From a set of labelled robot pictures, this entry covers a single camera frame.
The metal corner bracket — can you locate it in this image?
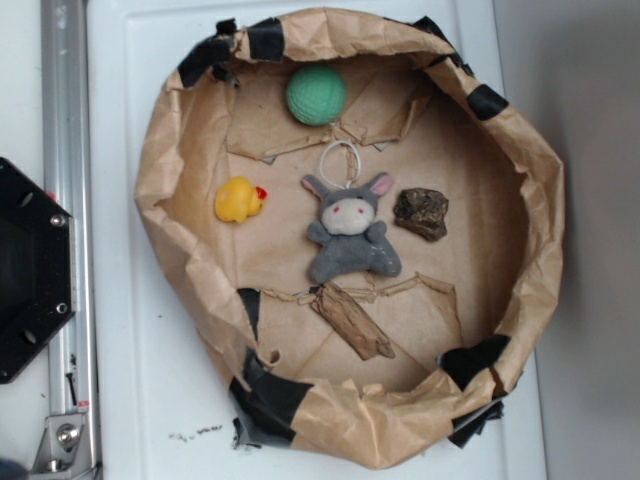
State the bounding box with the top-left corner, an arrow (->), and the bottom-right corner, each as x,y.
29,413 -> 101,479

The green foam ball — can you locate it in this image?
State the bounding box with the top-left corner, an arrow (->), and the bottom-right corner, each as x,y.
285,65 -> 346,126

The brown paper bag tray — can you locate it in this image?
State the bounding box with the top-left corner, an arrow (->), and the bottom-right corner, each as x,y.
135,8 -> 565,469

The dark brown rock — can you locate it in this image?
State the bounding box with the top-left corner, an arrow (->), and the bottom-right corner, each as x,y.
393,187 -> 449,242

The light brown wood chip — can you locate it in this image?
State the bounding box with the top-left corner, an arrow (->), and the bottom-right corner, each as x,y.
311,282 -> 395,361

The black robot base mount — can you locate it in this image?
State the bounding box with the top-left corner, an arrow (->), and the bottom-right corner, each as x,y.
0,158 -> 74,385

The aluminium extrusion rail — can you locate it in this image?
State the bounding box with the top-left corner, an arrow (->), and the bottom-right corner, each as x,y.
41,1 -> 98,414

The grey plush donkey toy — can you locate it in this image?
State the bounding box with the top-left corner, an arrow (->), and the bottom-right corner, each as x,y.
302,172 -> 402,284

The yellow rubber duck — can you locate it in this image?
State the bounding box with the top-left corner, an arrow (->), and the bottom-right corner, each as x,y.
214,176 -> 267,223

